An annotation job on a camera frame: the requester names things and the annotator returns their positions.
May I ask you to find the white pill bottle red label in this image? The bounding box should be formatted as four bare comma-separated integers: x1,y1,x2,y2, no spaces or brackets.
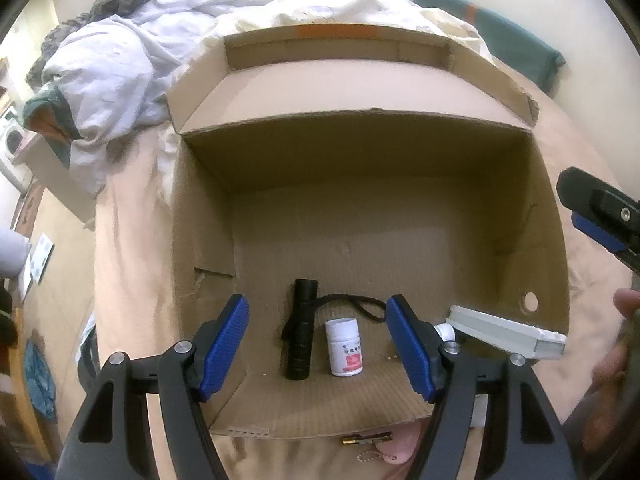
324,318,363,377

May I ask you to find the pink keychain charm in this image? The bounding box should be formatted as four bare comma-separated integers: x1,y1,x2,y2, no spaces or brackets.
341,422,423,465

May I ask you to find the white remote control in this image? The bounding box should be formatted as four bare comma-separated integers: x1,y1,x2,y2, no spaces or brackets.
447,306,566,361

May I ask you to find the person's right hand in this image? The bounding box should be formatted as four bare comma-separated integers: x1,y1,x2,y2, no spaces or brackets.
581,287,640,453

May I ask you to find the brown cardboard box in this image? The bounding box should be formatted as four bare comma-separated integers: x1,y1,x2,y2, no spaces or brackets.
167,24,568,440

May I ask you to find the teal cushion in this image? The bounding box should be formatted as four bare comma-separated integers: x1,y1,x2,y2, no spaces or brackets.
413,0,566,93

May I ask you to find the white crumpled blanket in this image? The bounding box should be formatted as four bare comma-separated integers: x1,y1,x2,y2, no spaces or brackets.
42,0,492,195

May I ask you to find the white washing machine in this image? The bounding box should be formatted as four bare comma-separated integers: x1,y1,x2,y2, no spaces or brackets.
0,105,32,195

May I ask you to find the dark patterned garment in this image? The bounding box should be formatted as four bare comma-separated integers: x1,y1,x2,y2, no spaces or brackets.
25,0,151,92

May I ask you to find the black flashlight with strap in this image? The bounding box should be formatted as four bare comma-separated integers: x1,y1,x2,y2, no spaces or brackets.
281,278,386,380

